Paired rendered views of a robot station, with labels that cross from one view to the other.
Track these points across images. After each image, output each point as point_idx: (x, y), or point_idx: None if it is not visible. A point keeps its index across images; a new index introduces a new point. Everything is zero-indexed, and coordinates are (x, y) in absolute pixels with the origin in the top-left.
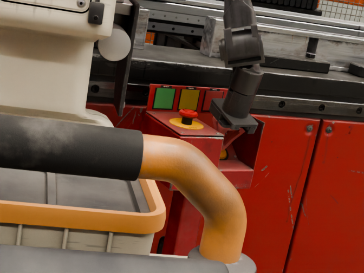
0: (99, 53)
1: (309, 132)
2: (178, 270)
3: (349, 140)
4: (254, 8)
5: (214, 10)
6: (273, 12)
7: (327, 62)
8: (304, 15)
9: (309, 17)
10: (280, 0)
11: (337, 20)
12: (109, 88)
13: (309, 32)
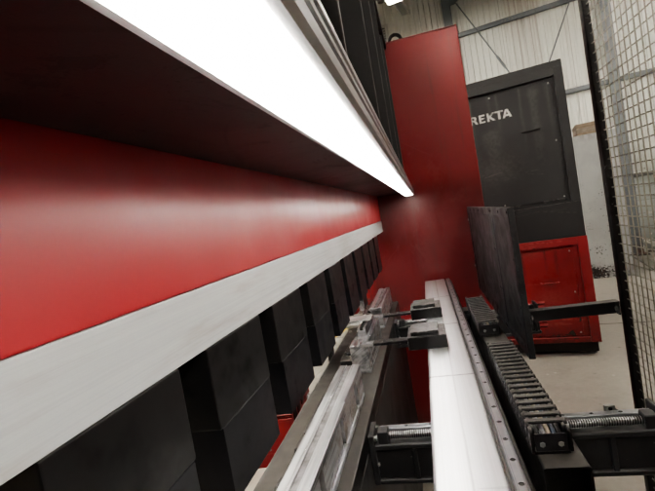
0: (329, 362)
1: None
2: None
3: None
4: (443, 390)
5: (429, 373)
6: (431, 400)
7: (297, 446)
8: (457, 433)
9: (449, 435)
10: (512, 404)
11: (469, 479)
12: None
13: (318, 408)
